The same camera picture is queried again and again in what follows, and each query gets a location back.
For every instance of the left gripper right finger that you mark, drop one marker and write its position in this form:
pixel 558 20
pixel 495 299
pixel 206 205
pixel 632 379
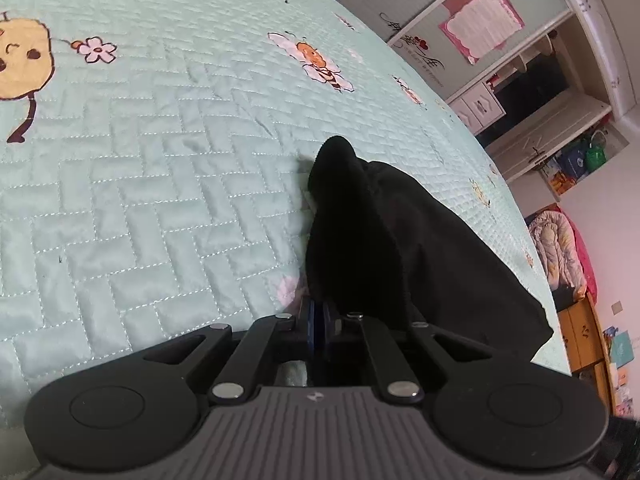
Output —
pixel 338 329

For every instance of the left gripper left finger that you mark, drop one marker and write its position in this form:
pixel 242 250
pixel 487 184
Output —
pixel 296 326

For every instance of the black garment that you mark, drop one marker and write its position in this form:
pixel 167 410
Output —
pixel 381 245

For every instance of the pile of pink clothes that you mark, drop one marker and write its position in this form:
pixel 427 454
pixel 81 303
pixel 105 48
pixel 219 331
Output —
pixel 562 252

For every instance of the light green quilted bedspread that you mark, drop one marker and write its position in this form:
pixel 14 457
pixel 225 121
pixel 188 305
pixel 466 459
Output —
pixel 154 166

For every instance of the orange wooden cabinet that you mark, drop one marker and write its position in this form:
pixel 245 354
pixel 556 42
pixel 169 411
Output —
pixel 586 348

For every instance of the white desk shelf unit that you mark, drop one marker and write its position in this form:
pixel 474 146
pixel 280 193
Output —
pixel 573 82

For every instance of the white wardrobe with posters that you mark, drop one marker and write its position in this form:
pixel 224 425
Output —
pixel 491 61

